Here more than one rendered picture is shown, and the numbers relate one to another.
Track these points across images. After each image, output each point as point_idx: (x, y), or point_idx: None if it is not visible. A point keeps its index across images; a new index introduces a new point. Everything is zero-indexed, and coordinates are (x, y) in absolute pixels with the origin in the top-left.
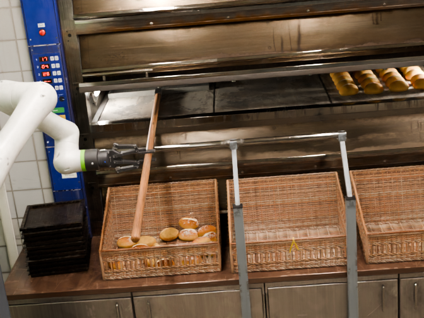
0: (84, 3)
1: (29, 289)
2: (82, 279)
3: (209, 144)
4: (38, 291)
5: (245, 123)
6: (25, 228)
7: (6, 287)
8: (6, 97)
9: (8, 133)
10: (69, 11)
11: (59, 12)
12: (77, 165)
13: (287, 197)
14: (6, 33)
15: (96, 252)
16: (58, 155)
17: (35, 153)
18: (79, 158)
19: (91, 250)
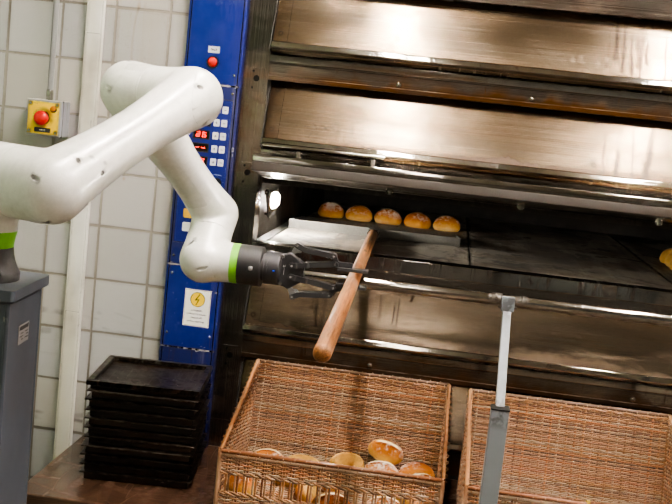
0: (293, 28)
1: (74, 494)
2: (176, 500)
3: (463, 293)
4: (90, 501)
5: (522, 292)
6: (97, 380)
7: (34, 483)
8: (131, 84)
9: (118, 123)
10: (265, 37)
11: (249, 36)
12: (222, 266)
13: (573, 443)
14: (152, 55)
15: (210, 467)
16: (192, 242)
17: (148, 271)
18: (228, 254)
19: (202, 462)
